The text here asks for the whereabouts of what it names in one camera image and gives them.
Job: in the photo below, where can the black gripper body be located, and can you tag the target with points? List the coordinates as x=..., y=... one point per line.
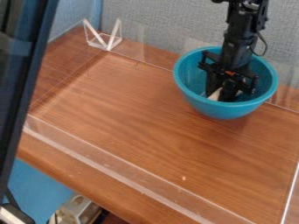
x=231, y=63

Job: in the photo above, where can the clear acrylic front barrier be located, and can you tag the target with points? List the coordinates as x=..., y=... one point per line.
x=159, y=189

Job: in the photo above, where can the blue plastic bowl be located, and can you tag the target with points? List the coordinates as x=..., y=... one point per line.
x=190, y=79

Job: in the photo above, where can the white brown toy mushroom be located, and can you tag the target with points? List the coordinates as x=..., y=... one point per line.
x=216, y=94

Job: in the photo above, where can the dark blue foreground post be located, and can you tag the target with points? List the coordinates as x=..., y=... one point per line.
x=25, y=24

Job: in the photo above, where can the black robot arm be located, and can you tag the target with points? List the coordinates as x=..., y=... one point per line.
x=246, y=19

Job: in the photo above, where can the white power strip below table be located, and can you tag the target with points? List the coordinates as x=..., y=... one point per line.
x=76, y=211

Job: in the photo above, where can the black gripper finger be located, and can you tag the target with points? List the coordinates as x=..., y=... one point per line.
x=212, y=83
x=228, y=91

